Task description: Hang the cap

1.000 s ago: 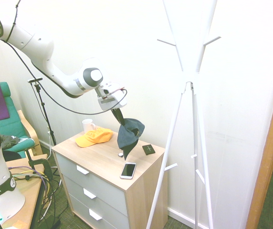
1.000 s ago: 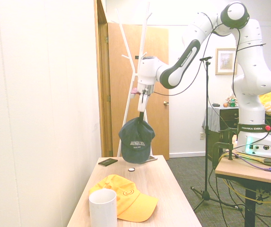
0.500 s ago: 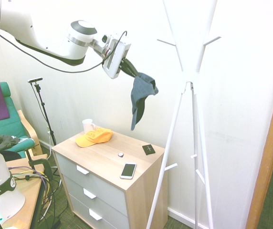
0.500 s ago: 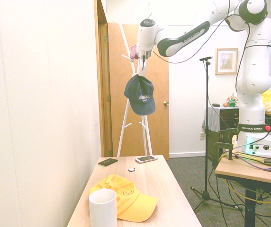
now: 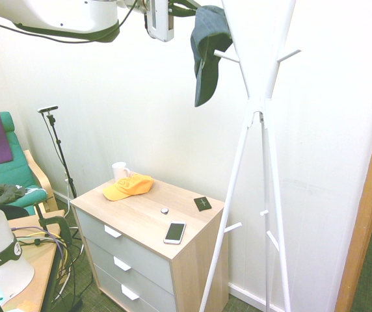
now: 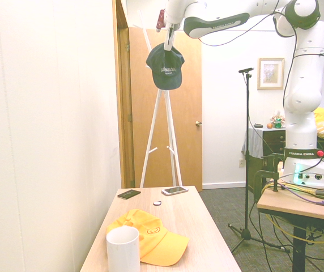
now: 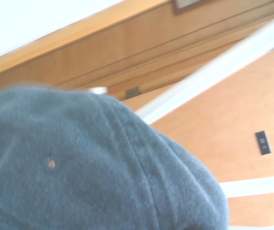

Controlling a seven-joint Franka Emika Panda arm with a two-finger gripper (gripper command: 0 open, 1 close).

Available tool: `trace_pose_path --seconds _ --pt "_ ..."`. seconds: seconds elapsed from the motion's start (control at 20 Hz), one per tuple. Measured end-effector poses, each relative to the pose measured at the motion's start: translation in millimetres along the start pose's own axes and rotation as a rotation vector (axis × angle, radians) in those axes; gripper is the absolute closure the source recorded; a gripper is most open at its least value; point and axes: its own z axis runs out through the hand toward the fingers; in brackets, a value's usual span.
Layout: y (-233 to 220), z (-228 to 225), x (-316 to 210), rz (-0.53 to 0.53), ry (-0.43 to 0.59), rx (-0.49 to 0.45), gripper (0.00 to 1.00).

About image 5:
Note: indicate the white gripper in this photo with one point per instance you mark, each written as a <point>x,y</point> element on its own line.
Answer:
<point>160,19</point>

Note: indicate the dark blue denim cap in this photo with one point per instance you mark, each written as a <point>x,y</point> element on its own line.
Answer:
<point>210,74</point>

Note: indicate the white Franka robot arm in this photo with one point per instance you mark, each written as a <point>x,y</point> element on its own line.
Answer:
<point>75,13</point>

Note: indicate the yellow baseball cap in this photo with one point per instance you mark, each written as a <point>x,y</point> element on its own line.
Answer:
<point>130,188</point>

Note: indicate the white wooden coat rack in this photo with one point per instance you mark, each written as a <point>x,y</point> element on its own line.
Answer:
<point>258,104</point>

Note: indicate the white ceramic mug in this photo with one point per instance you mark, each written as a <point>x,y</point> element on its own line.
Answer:
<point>119,170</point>

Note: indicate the black tripod stand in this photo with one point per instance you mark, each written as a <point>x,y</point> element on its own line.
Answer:
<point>60,156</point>

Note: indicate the black flat card case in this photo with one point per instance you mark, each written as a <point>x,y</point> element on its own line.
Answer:
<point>202,204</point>

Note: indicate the small round white disc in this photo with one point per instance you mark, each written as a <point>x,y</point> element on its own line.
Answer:
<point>164,211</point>

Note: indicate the white smartphone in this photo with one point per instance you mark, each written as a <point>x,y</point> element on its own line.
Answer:
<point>175,232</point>

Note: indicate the green cushioned wooden armchair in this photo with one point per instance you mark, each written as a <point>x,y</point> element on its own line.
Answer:
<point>20,169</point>

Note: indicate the black metal table clamp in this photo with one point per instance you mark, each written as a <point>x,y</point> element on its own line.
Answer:
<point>60,224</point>

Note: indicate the light wood drawer chest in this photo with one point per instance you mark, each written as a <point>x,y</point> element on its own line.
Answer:
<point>186,260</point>

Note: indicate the dark grey crumpled garment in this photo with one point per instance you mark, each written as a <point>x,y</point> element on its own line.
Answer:
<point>7,193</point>

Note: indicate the orange sticky note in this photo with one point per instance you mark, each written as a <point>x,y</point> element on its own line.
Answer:
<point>29,305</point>

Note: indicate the black bar camera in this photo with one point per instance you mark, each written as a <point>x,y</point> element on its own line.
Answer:
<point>47,109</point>

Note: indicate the brown wooden door frame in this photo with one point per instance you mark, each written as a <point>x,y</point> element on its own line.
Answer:
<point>361,211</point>

